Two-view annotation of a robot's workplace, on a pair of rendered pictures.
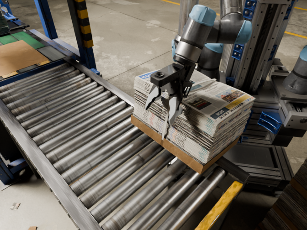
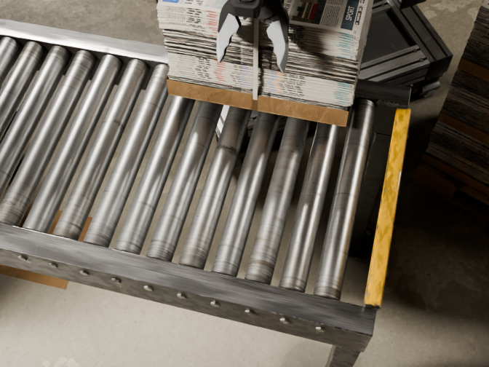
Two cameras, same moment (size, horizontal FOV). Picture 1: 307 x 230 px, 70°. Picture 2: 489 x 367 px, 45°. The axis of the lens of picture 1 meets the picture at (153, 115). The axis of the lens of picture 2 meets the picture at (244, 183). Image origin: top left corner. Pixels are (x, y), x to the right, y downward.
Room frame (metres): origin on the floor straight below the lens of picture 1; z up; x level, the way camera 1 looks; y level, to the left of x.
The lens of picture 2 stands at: (-0.06, 0.31, 1.84)
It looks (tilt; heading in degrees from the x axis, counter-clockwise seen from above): 61 degrees down; 335
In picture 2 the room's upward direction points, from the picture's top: 6 degrees counter-clockwise
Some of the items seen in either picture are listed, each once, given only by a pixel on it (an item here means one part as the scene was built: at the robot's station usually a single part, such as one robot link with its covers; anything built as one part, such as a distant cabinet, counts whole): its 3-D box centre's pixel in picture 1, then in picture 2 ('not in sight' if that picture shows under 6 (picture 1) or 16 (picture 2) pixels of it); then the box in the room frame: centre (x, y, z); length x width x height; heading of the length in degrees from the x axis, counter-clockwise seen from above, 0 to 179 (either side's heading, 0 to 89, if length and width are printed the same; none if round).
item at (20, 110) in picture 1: (55, 96); not in sight; (0.98, 0.54, 0.77); 0.47 x 0.05 x 0.05; 135
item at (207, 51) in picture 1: (209, 51); not in sight; (1.09, -0.30, 0.98); 0.13 x 0.12 x 0.14; 85
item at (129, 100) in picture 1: (129, 107); (122, 62); (0.92, 0.13, 0.74); 1.34 x 0.05 x 0.12; 45
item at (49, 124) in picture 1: (73, 112); (21, 129); (0.84, 0.40, 0.77); 0.47 x 0.05 x 0.05; 135
